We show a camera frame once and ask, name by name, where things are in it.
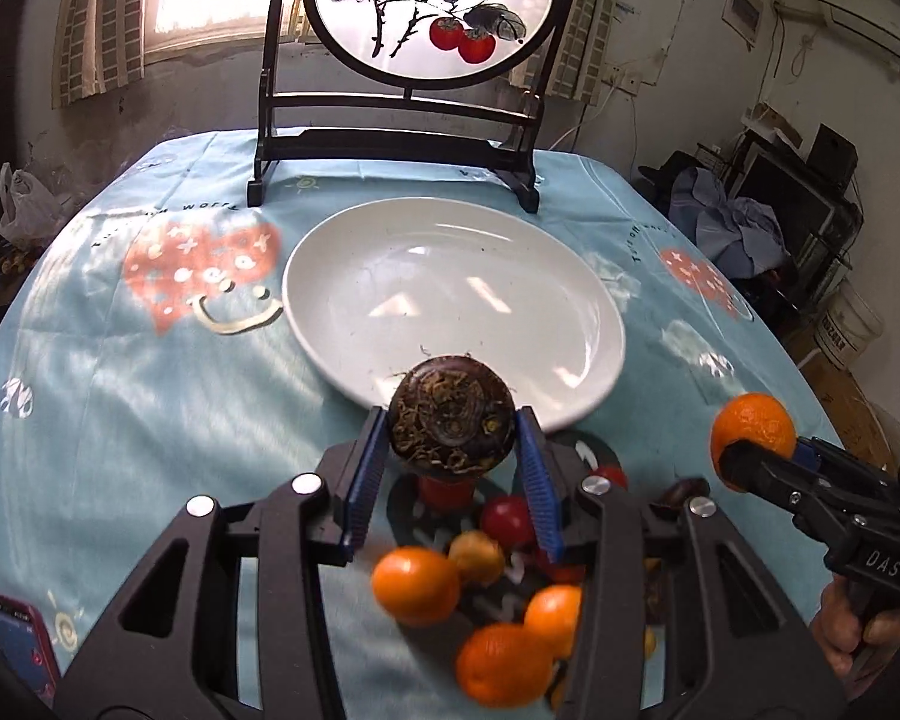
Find person's right hand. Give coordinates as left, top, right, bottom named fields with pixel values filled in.
left=809, top=574, right=900, bottom=681

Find large orange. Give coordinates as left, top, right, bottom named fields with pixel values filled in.
left=370, top=546, right=461, bottom=628

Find small orange fruit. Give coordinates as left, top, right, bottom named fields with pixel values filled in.
left=523, top=583, right=582, bottom=660

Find beige curtain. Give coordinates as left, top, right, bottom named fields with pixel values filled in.
left=52, top=0, right=146, bottom=109
left=546, top=0, right=616, bottom=104

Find white plastic bag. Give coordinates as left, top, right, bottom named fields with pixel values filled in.
left=0, top=163, right=74, bottom=250

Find black monitor shelf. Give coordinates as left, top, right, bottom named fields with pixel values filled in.
left=724, top=121, right=863, bottom=310

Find white oval plate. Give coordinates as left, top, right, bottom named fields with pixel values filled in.
left=283, top=197, right=626, bottom=431

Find white air conditioner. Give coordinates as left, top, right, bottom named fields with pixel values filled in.
left=818, top=0, right=900, bottom=63

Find red phone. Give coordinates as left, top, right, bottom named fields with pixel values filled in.
left=0, top=593, right=59, bottom=707

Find white bucket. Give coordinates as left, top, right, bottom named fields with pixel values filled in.
left=813, top=278, right=884, bottom=371

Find blue clothes pile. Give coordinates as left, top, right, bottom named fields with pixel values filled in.
left=668, top=167, right=788, bottom=280

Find right beige curtain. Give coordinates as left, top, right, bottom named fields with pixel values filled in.
left=546, top=0, right=616, bottom=104

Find yellowish brown small fruit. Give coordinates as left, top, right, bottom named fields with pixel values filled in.
left=448, top=530, right=505, bottom=587

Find red cherry tomato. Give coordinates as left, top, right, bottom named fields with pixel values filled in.
left=479, top=496, right=536, bottom=551
left=418, top=476, right=476, bottom=515

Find left beige curtain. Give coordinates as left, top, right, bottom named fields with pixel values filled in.
left=52, top=0, right=146, bottom=109

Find light blue patterned tablecloth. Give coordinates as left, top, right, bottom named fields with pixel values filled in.
left=0, top=132, right=831, bottom=718

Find dark purple plum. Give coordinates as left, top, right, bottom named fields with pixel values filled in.
left=656, top=476, right=710, bottom=509

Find black framed round painting screen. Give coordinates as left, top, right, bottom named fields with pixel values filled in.
left=247, top=0, right=574, bottom=213

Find dark brown tea ball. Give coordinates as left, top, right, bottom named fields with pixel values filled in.
left=386, top=356, right=517, bottom=483

